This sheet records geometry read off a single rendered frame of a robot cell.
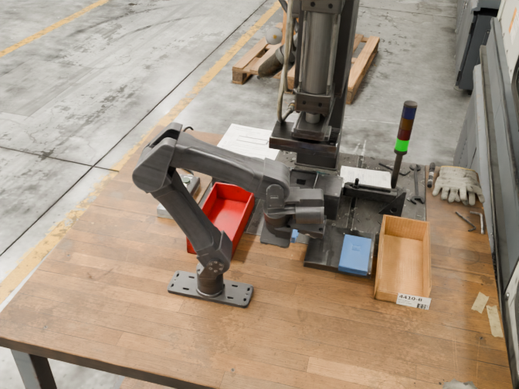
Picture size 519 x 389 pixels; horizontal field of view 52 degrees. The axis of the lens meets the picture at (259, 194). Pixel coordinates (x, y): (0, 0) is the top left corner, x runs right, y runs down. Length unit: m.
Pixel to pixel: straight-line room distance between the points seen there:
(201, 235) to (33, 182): 2.36
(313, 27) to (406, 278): 0.65
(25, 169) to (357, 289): 2.62
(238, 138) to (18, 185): 1.85
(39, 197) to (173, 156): 2.30
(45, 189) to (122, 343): 2.21
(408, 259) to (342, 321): 0.29
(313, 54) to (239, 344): 0.69
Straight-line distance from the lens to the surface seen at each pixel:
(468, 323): 1.35
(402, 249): 1.47
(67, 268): 1.43
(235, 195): 1.56
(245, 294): 1.29
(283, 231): 1.16
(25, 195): 3.34
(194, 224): 1.15
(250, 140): 1.88
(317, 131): 1.37
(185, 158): 1.04
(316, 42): 1.30
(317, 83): 1.34
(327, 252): 1.40
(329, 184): 1.52
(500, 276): 1.63
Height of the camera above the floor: 1.85
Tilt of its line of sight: 36 degrees down
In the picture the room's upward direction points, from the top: 2 degrees clockwise
